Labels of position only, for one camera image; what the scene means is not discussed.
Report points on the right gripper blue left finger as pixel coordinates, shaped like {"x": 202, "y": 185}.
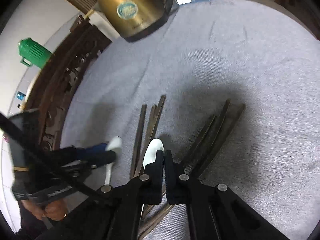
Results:
{"x": 152, "y": 188}

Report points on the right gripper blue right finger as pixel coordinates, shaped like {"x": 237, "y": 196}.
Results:
{"x": 176, "y": 189}

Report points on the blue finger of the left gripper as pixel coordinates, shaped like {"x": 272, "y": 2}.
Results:
{"x": 92, "y": 152}
{"x": 106, "y": 158}

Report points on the white plastic spoon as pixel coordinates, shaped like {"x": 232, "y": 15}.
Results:
{"x": 114, "y": 150}
{"x": 151, "y": 151}

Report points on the dark chopstick five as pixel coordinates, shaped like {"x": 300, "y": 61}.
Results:
{"x": 205, "y": 142}

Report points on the dark chopstick three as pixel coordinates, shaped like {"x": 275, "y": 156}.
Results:
{"x": 157, "y": 116}

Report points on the dark chopstick four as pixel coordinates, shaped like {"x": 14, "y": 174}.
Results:
{"x": 198, "y": 141}

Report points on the dark chopstick one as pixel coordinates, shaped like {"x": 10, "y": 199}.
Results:
{"x": 138, "y": 141}

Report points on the person's left hand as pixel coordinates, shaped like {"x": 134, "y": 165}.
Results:
{"x": 55, "y": 210}

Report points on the dark carved wooden sideboard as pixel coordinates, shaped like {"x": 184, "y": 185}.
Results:
{"x": 59, "y": 79}

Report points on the blue water bottle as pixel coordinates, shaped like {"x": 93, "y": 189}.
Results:
{"x": 20, "y": 96}

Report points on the green thermos jug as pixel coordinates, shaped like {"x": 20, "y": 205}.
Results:
{"x": 32, "y": 53}

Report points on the grey round table cloth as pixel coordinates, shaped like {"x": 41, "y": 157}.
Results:
{"x": 206, "y": 53}

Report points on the white chest freezer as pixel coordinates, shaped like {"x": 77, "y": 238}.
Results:
{"x": 98, "y": 19}

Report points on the gold electric kettle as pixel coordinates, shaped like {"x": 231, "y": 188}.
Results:
{"x": 136, "y": 19}

